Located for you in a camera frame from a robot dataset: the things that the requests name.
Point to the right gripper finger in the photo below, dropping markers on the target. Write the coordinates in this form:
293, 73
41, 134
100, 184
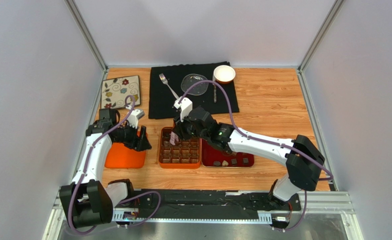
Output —
178, 128
186, 132

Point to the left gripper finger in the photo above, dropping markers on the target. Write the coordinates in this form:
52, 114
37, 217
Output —
143, 143
132, 142

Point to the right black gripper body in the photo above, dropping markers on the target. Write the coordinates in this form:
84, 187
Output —
182, 129

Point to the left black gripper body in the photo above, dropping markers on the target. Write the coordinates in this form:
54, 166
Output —
121, 132

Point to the pink handled metal tongs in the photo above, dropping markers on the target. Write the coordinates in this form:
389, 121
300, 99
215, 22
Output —
173, 138

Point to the orange chocolate box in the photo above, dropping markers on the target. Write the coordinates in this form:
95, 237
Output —
186, 154

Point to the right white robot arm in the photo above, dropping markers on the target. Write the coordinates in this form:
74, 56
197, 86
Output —
300, 156

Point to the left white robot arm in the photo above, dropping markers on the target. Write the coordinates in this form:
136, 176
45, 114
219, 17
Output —
85, 201

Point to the light leaf chocolate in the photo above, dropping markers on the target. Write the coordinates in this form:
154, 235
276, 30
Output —
167, 144

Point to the orange tin lid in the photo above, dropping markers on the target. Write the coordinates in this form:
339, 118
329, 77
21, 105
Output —
119, 156

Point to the red lacquer tray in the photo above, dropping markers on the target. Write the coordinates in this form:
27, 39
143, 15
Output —
209, 155

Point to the clear glass plate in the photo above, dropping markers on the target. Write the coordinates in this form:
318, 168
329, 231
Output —
192, 79

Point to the floral square plate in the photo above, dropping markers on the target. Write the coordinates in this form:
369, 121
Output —
115, 90

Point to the silver fork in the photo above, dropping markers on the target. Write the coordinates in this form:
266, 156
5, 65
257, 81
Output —
165, 82

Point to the white orange bowl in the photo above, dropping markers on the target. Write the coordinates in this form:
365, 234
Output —
224, 74

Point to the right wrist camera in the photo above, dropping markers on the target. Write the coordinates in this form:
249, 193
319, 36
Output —
184, 105

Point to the dark handled knife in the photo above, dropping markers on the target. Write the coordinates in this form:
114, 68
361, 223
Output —
215, 93

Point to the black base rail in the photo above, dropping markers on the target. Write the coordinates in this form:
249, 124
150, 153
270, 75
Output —
202, 205

